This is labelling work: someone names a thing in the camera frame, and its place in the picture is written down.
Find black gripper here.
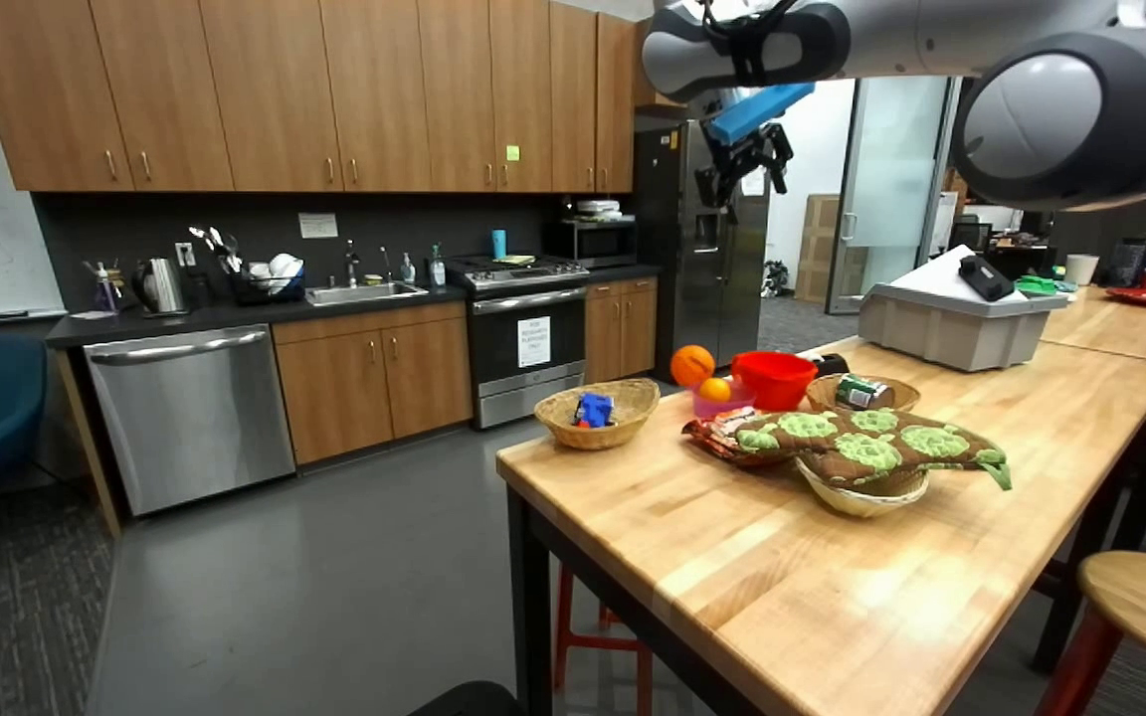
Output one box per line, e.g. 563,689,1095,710
704,124,791,208

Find orange basketball toy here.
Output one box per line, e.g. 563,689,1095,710
669,340,716,389

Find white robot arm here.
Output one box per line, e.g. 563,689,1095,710
639,0,1146,209

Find red plastic bowl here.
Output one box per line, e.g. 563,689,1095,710
732,348,821,408

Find small orange ball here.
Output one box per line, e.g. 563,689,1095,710
697,377,732,404

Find white bowl under mitt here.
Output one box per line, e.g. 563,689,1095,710
797,457,929,519

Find stainless refrigerator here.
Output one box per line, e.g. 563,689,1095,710
634,116,768,365

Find black microwave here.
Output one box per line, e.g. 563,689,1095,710
543,213,635,265

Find black tape dispenser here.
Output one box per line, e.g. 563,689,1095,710
813,348,847,375

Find grey plastic bin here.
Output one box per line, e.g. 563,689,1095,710
860,247,1067,375

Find brown wicker basket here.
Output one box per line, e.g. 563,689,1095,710
809,375,919,408

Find pink plastic plate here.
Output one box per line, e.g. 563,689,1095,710
688,387,749,423

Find green can in basket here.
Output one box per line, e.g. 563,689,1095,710
835,375,886,404

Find blue cup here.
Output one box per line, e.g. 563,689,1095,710
490,226,509,263

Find stainless oven stove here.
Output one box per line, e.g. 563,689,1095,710
462,259,588,428

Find orange noodle packet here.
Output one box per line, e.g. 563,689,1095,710
683,404,782,470

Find blue grey lego toy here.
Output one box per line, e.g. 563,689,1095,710
573,392,611,428

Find wicker basket with toys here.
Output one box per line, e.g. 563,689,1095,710
531,377,660,452

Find brown green oven mitt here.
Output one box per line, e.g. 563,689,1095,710
732,404,1012,489

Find kitchen sink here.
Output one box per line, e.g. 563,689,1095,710
305,283,431,310

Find lower wooden cabinet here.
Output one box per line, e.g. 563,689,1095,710
275,301,473,466

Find red metal stool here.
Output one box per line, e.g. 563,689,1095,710
549,563,653,716

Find dish rack with dishes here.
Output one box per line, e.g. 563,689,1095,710
191,226,305,304

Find round wooden stool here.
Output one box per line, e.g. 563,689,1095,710
1035,550,1146,716

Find stainless dishwasher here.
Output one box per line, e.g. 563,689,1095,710
84,322,294,518

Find upper wooden cabinets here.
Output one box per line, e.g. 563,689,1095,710
0,0,635,196

